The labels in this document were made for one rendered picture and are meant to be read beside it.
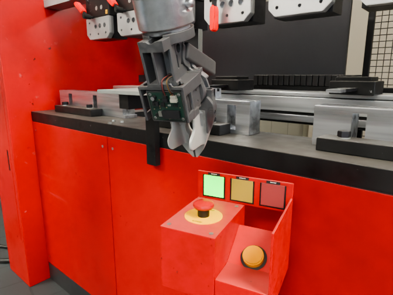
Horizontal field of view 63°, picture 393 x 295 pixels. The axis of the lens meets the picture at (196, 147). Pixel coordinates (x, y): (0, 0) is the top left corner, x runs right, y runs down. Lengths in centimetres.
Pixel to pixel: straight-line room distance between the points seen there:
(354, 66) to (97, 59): 187
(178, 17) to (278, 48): 105
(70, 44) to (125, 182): 89
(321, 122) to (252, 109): 20
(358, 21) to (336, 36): 144
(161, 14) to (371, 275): 61
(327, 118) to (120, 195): 73
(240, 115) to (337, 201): 36
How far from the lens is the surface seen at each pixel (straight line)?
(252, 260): 61
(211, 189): 69
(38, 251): 188
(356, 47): 278
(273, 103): 115
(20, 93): 167
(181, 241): 58
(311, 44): 139
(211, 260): 57
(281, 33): 145
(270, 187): 64
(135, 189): 110
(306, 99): 110
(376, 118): 78
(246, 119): 90
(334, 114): 80
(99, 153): 123
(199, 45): 103
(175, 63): 44
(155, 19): 43
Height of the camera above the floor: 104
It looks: 13 degrees down
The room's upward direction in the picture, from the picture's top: straight up
